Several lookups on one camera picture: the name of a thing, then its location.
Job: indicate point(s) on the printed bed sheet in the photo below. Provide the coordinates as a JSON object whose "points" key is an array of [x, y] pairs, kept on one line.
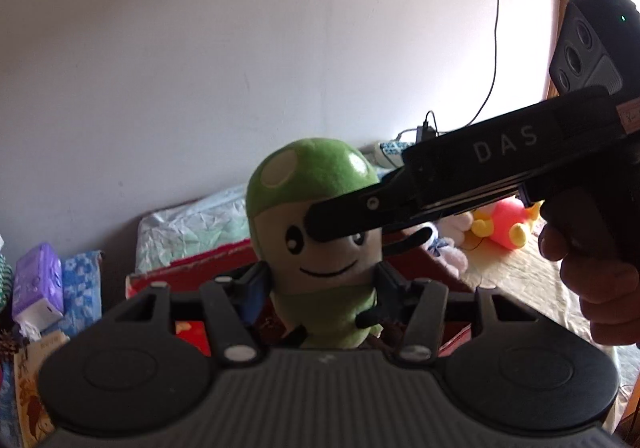
{"points": [[530, 288]]}

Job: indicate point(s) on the black charger plug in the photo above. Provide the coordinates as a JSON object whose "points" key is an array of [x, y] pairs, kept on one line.
{"points": [[426, 131]]}

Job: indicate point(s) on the white power strip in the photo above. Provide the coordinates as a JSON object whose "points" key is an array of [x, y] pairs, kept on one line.
{"points": [[387, 153]]}

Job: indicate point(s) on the pink plush toy blue bow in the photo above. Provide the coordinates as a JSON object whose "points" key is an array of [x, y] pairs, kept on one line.
{"points": [[450, 248]]}

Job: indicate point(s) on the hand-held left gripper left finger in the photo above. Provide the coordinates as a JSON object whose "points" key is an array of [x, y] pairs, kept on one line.
{"points": [[258, 289]]}

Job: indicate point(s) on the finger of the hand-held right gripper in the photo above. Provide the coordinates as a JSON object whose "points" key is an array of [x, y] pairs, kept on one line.
{"points": [[345, 213], [407, 240]]}

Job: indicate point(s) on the blue floral cloth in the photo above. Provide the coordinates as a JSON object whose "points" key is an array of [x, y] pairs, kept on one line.
{"points": [[82, 288]]}

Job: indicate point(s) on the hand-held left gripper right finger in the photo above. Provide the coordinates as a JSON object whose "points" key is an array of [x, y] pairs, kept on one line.
{"points": [[388, 289]]}

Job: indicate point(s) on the red cardboard box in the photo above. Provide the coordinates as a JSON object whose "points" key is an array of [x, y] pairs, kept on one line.
{"points": [[200, 268]]}

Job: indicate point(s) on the yellow and pink plush toy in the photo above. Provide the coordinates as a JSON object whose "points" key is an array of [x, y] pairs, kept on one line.
{"points": [[502, 223]]}

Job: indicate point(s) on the purple tissue pack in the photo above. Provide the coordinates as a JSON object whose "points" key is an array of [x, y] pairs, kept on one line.
{"points": [[37, 283]]}

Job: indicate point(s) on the person's right hand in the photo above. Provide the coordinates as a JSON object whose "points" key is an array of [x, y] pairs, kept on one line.
{"points": [[595, 278]]}

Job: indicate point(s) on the green mushroom plush toy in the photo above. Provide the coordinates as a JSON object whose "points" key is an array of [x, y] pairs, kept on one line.
{"points": [[320, 208]]}

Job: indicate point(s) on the tan printed cardboard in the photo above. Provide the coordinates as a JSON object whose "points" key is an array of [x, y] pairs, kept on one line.
{"points": [[35, 393]]}

